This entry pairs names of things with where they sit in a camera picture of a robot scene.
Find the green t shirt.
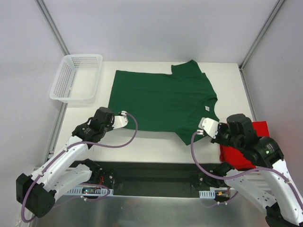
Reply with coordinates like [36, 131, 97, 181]
[108, 60, 219, 145]

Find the right aluminium frame post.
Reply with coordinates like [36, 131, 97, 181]
[239, 0, 287, 72]

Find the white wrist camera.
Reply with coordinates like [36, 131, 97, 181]
[197, 117, 219, 139]
[113, 111, 128, 129]

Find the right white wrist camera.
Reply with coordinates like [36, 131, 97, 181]
[197, 117, 219, 139]

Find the aluminium frame post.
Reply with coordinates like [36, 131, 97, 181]
[239, 0, 287, 72]
[35, 0, 70, 55]

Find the aluminium front rail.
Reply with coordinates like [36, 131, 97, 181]
[29, 166, 285, 194]

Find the white plastic mesh basket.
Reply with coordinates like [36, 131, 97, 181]
[49, 54, 103, 105]

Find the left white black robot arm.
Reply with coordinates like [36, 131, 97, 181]
[16, 107, 128, 223]

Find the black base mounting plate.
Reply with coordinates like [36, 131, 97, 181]
[71, 158, 237, 197]

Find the red folded t shirt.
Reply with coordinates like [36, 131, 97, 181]
[220, 121, 270, 171]

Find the left white cable duct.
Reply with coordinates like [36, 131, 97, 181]
[64, 186, 113, 196]

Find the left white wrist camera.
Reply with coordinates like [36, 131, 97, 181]
[113, 111, 128, 129]

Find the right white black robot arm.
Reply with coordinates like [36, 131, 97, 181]
[200, 114, 303, 227]

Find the right white cable duct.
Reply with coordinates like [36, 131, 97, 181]
[199, 190, 216, 199]

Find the left aluminium frame post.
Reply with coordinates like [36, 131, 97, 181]
[35, 0, 70, 55]

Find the white cable duct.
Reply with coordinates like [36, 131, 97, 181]
[199, 190, 216, 199]
[64, 186, 113, 196]

